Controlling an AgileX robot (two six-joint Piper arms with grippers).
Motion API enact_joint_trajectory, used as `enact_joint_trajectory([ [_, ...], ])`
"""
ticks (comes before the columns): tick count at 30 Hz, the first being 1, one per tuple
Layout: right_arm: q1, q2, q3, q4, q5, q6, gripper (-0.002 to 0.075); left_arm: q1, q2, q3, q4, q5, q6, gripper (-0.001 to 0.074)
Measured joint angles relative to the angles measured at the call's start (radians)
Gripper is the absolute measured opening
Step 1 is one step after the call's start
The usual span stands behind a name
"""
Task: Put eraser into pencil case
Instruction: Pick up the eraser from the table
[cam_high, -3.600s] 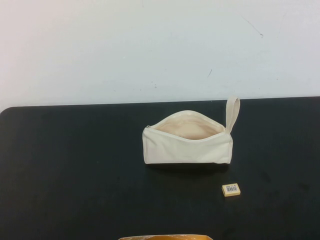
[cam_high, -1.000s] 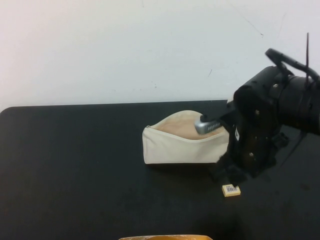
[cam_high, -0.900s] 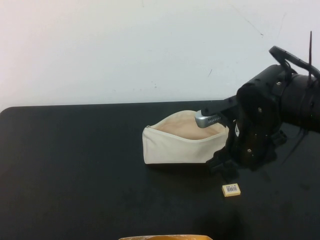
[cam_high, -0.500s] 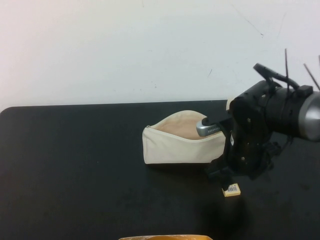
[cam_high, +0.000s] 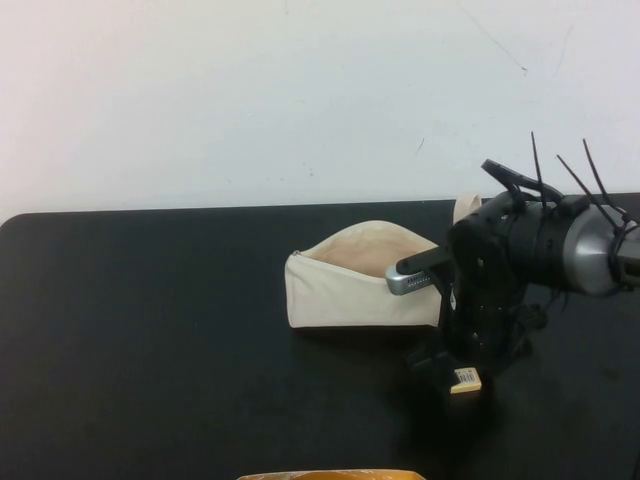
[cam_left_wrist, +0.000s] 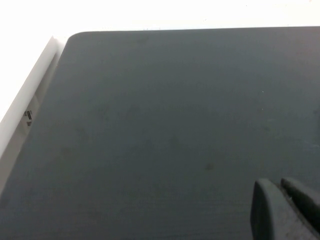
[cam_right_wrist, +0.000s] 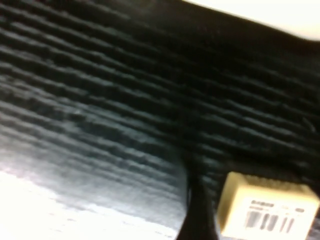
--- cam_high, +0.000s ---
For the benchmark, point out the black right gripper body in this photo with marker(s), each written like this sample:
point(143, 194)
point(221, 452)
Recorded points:
point(477, 280)

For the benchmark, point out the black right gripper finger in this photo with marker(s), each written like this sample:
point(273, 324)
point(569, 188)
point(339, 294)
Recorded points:
point(434, 365)
point(487, 375)

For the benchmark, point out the small yellow eraser with barcode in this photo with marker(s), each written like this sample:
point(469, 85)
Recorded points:
point(467, 380)

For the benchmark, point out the cream fabric pencil case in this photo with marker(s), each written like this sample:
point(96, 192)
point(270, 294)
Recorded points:
point(340, 300)

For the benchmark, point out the yellow cardboard box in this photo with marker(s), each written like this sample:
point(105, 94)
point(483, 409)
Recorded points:
point(325, 475)

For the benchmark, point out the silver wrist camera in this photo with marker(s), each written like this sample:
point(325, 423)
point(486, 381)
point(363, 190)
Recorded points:
point(410, 282)

